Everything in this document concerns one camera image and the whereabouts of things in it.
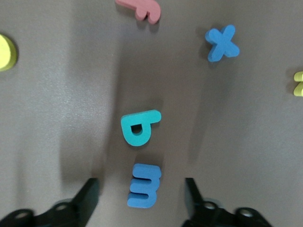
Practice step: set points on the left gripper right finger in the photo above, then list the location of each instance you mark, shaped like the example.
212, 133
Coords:
208, 215

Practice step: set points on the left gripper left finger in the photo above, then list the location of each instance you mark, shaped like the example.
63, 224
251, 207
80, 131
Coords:
71, 212

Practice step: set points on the blue foam letter m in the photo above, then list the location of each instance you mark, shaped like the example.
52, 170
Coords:
135, 189

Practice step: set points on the teal foam letter b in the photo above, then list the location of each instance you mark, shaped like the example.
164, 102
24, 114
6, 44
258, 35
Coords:
146, 118

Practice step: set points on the yellow foam letter d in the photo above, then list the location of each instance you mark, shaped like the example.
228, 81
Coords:
4, 52

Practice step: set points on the brown table cover sheet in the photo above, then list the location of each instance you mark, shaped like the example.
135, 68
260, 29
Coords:
71, 94

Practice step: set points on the yellow foam letter k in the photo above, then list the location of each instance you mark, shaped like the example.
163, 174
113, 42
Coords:
298, 84

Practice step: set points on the blue foam letter x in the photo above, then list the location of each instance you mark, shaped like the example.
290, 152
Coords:
222, 43

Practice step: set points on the pink foam letter f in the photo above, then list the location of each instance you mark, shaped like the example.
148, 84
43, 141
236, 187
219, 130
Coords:
140, 9

